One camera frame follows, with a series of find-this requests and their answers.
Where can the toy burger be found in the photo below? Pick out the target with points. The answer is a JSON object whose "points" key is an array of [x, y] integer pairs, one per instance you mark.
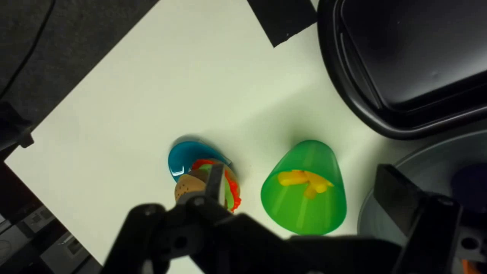
{"points": [[230, 191]]}

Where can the black ridged plastic tray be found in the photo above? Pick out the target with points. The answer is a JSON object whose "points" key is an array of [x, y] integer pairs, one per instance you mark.
{"points": [[405, 55]]}

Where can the grey oval plate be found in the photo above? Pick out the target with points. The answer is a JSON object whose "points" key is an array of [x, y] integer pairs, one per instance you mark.
{"points": [[421, 168]]}

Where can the small blue dish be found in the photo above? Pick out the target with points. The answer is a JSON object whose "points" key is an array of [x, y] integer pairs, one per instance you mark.
{"points": [[191, 154]]}

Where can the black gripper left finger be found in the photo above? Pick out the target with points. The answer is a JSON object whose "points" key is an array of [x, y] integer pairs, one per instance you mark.
{"points": [[215, 183]]}

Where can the black flat plate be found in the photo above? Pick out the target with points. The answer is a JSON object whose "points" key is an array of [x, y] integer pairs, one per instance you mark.
{"points": [[282, 17]]}

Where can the green translucent plastic cup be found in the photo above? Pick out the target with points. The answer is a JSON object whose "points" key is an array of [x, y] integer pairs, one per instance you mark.
{"points": [[305, 198]]}

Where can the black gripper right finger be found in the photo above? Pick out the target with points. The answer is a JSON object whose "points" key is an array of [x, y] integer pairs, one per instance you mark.
{"points": [[398, 195]]}

